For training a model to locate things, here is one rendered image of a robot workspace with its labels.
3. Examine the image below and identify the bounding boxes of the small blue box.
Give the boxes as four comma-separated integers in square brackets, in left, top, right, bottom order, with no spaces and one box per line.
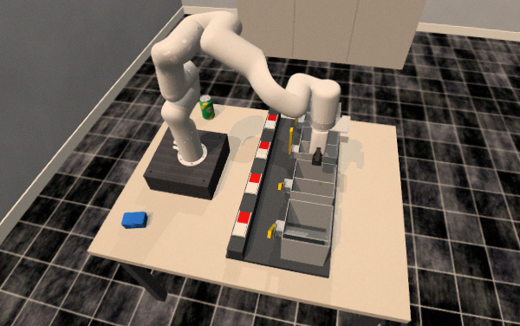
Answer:
[121,212,148,229]

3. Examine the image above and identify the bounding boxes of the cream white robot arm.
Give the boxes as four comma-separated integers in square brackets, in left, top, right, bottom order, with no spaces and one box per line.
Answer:
[151,11,350,166]

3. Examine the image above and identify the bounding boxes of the green and yellow drink can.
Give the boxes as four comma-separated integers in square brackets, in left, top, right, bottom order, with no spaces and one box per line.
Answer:
[199,95,215,120]

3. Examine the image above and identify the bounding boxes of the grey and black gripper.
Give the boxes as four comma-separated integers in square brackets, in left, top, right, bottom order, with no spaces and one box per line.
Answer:
[309,125,330,166]

